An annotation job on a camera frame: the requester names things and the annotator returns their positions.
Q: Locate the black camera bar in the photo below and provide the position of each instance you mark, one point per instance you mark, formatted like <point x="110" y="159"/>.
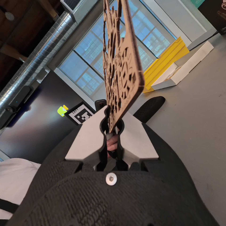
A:
<point x="15" y="104"/>

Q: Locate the person's left hand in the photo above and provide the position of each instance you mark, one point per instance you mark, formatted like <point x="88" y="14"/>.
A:
<point x="112" y="144"/>

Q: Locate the framed square-code sign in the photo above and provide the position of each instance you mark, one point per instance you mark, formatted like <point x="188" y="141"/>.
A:
<point x="79" y="114"/>

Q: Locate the white cardboard tray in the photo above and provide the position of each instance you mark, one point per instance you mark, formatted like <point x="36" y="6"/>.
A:
<point x="190" y="63"/>

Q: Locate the black model kit box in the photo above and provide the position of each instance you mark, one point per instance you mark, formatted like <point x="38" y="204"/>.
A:
<point x="215" y="15"/>

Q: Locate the yellow plastic bin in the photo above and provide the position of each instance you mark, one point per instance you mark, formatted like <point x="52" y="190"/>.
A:
<point x="167" y="58"/>

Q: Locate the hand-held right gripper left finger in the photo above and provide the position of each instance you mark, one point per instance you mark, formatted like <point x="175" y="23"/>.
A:
<point x="84" y="141"/>

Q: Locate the large dark wall screen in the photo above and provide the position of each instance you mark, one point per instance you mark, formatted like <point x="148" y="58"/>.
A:
<point x="44" y="127"/>

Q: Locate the black wrist rest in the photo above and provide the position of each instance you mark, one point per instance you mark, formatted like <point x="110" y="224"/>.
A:
<point x="150" y="107"/>

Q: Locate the glass window panel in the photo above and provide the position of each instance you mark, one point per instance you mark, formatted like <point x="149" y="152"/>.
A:
<point x="84" y="53"/>

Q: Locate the silver ventilation duct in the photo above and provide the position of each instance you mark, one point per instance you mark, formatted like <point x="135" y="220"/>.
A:
<point x="38" y="58"/>

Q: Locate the laser-cut wooden parts sheet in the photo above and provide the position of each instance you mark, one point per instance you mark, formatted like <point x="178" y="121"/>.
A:
<point x="127" y="70"/>

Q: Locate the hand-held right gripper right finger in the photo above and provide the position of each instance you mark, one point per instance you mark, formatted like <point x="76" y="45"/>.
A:
<point x="137" y="141"/>

